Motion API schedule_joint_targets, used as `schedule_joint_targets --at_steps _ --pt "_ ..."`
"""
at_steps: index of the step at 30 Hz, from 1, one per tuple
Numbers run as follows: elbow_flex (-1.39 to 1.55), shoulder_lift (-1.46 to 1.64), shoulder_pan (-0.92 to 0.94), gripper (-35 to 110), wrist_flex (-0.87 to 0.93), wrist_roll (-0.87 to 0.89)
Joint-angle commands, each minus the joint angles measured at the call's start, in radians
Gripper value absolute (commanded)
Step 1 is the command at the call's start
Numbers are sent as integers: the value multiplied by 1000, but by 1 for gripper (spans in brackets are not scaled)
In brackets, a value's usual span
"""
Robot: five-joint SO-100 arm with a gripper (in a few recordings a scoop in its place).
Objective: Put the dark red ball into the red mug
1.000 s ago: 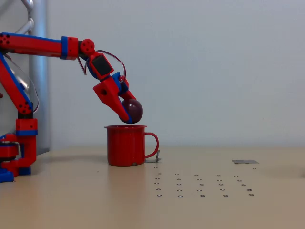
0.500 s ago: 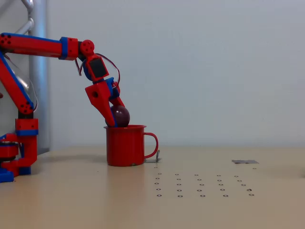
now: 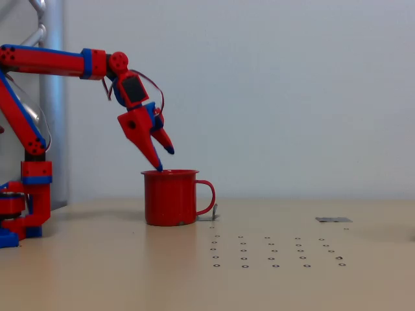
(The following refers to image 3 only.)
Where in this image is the red black white servo cable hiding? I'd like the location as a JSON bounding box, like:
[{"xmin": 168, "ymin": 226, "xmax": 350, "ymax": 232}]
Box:
[
  {"xmin": 128, "ymin": 69, "xmax": 165, "ymax": 116},
  {"xmin": 5, "ymin": 73, "xmax": 53, "ymax": 153},
  {"xmin": 102, "ymin": 76, "xmax": 114, "ymax": 102}
]

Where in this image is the small grey flat plate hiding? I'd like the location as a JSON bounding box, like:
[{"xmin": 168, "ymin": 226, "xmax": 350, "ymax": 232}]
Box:
[{"xmin": 314, "ymin": 216, "xmax": 353, "ymax": 224}]

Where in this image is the silver metal frame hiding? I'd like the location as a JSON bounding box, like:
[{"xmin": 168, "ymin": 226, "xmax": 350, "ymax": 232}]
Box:
[{"xmin": 0, "ymin": 0, "xmax": 69, "ymax": 211}]

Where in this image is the curled grey tape piece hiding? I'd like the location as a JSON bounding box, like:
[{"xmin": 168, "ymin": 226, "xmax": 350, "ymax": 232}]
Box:
[{"xmin": 197, "ymin": 203, "xmax": 220, "ymax": 222}]

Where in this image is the red enamel mug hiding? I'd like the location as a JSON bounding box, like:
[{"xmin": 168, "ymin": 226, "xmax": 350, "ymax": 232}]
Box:
[{"xmin": 141, "ymin": 168, "xmax": 217, "ymax": 227}]

